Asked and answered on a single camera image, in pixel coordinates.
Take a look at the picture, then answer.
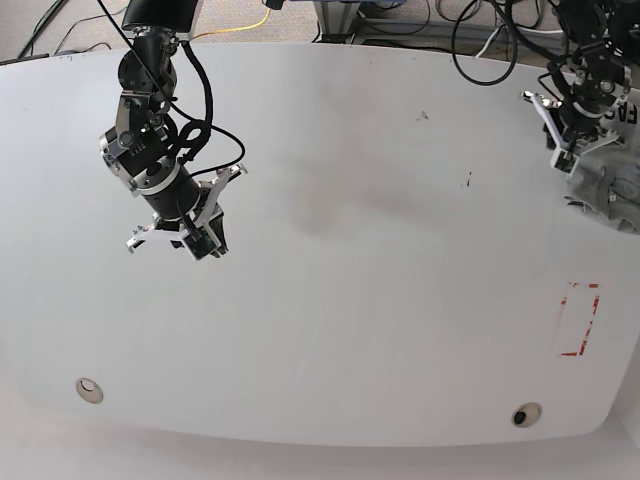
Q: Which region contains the red tape rectangle marking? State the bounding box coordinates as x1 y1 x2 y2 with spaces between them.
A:
554 282 601 357

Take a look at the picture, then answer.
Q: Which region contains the white cable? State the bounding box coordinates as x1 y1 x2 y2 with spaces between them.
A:
472 22 566 59

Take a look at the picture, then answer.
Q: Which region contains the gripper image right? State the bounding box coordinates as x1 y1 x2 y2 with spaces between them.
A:
521 90 626 155

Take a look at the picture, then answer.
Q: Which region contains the yellow cable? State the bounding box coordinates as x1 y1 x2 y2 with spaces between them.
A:
192 4 274 41

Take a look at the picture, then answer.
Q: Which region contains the aluminium frame base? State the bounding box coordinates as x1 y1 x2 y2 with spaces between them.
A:
312 0 566 56

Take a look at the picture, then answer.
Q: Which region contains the right table grommet hole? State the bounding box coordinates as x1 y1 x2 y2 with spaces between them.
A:
511 402 542 429

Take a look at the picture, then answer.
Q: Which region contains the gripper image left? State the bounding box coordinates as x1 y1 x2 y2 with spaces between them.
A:
126 162 247 258

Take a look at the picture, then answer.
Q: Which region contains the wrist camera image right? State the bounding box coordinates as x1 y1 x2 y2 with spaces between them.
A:
550 148 579 175

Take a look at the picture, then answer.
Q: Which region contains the table grommet hole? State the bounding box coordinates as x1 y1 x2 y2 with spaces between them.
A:
75 378 104 405
511 402 542 429

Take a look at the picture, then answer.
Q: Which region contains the left table grommet hole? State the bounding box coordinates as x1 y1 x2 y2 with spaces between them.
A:
75 378 104 405

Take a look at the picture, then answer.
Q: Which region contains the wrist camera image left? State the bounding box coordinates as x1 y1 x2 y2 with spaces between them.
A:
181 229 219 261

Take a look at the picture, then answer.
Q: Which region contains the grey t-shirt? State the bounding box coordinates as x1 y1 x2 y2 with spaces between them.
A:
561 100 639 235

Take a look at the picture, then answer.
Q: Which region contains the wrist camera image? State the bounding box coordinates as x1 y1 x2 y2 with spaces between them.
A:
181 229 219 261
550 148 579 175

